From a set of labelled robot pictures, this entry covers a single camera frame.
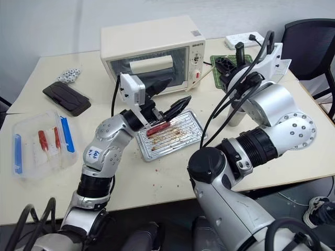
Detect black white sneaker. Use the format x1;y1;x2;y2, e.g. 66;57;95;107
303;196;335;230

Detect silver metal cup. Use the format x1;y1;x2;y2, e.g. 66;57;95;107
227;104;247;128

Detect black tray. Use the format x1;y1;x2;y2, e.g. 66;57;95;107
42;81;92;117

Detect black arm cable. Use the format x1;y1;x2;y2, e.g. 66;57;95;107
199;30;275;150
212;72;264;120
110;74;122;117

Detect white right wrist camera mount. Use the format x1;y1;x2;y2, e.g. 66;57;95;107
226;41;284;92

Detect cream toaster oven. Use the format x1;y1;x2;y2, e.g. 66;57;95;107
100;15;207;94

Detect white power strip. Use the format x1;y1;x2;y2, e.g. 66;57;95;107
225;31;265;50

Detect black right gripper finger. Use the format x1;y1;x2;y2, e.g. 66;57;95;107
234;41;245;66
214;56;238;75

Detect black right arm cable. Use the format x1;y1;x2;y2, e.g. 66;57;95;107
199;30;275;150
212;72;264;120

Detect wooden skewer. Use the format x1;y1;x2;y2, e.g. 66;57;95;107
192;66;216;86

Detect ribbed metal baking tray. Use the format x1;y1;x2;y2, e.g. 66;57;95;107
135;109;208;163

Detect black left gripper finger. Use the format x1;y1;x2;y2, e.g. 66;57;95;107
163;95;192;122
144;78;174;98

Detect clear plastic box blue clips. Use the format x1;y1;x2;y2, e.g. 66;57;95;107
12;110;79;180

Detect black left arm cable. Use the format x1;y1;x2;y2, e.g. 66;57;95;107
110;74;122;117

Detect black looped shoulder cable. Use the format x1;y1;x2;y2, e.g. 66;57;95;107
4;197;57;251
266;217;323;251

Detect green cutting mat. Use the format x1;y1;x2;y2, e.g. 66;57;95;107
210;54;253;89

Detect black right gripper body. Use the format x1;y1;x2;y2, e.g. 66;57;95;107
219;73;234;93

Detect small black-white patterned packet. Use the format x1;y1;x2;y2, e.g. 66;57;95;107
57;67;81;84

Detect dark rounded robot leg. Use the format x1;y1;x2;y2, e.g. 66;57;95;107
122;221;165;251

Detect dark chair edge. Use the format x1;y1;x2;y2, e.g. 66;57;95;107
0;96;13;129

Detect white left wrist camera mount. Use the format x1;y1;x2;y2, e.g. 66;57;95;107
119;73;150;128

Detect red sausage on stick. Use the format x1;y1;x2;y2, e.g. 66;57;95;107
38;130;51;162
53;126;63;158

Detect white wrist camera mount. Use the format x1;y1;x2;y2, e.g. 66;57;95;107
226;41;284;92
119;73;150;128

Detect black mesh office chair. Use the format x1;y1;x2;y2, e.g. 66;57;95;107
281;18;335;119

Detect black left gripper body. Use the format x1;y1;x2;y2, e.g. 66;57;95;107
140;96;171;127

